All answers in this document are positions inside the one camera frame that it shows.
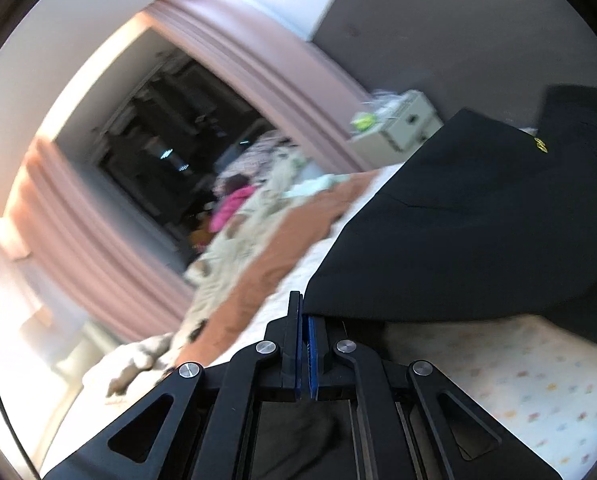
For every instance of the orange object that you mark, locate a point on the orange object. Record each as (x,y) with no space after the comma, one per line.
(199,234)

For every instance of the brown and beige bedding pile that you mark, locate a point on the brown and beige bedding pile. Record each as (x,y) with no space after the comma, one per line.
(238,240)

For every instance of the bed with dotted sheet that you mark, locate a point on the bed with dotted sheet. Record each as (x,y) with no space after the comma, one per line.
(528,385)

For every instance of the black garment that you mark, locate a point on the black garment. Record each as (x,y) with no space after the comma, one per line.
(583,115)
(453,235)

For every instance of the green packet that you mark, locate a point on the green packet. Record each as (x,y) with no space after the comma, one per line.
(363,121)

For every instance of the floral patterned quilt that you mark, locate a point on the floral patterned quilt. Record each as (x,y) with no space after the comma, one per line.
(258,152)

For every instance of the clear plastic bag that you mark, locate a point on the clear plastic bag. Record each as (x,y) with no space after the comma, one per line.
(386,101)

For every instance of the dark balcony window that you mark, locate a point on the dark balcony window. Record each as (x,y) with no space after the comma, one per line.
(143,125)

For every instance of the pale green cloth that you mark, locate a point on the pale green cloth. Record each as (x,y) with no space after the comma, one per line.
(318,184)

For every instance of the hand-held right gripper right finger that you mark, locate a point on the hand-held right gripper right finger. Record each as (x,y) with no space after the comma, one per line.
(312,360)

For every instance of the pink curtain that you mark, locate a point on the pink curtain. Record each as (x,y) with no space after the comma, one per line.
(78,240)
(278,70)

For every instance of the cream nightstand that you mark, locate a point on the cream nightstand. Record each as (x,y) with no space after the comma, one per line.
(403,127)

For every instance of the pink garment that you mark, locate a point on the pink garment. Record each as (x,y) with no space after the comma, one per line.
(231,207)

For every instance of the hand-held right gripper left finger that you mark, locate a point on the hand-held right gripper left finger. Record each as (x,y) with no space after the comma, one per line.
(294,355)

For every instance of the folded black garment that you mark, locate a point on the folded black garment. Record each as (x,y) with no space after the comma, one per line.
(583,115)

